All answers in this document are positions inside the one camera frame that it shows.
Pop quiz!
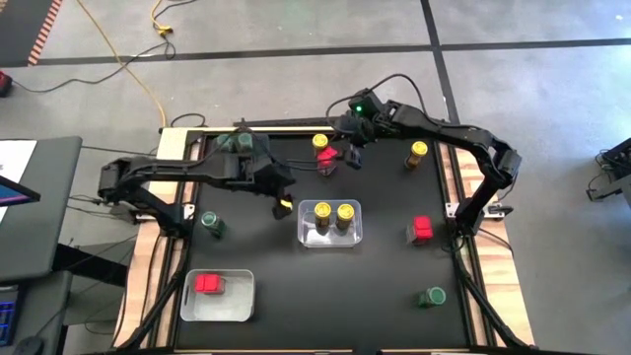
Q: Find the black equipment with cables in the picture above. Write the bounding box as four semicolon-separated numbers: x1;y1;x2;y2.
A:
585;136;631;204

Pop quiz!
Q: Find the black floor cable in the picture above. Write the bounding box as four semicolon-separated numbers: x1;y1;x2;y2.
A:
9;41;177;95

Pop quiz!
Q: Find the wooden table board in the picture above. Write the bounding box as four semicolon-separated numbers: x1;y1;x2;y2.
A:
112;125;536;349

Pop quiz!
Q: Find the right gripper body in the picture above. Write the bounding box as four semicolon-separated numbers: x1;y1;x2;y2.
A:
337;88;390;148

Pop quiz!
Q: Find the backlit keyboard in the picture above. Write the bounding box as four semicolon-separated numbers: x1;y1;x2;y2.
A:
0;284;22;346

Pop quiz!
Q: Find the long yellow floor cable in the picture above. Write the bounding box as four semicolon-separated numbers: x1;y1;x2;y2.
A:
76;0;169;128

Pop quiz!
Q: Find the red-lid smoked paprika tin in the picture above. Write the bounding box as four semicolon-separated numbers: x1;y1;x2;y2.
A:
315;146;341;178
194;274;227;297
406;215;435;247

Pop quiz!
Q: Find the grey side desk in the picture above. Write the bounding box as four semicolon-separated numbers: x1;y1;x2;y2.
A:
0;136;84;285

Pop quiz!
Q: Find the white plastic bin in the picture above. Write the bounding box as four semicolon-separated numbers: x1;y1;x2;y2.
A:
178;268;256;323

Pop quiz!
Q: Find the black ribbed strip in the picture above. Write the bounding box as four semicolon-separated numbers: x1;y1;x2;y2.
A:
233;114;341;129

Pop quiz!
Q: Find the white paper sheet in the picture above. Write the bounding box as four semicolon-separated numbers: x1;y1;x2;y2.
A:
0;139;38;221

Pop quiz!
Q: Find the black orange-striped floor mat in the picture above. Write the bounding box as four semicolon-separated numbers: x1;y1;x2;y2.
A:
0;0;64;68

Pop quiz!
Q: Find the yellow cable with plug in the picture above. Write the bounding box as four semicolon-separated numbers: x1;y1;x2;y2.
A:
150;0;175;36

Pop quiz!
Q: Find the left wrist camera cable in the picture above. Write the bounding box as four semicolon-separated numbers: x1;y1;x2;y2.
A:
283;156;324;173

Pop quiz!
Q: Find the lit computer screen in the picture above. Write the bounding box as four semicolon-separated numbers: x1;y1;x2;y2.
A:
0;173;42;207

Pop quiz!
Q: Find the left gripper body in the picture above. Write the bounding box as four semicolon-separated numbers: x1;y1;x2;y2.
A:
236;150;298;197

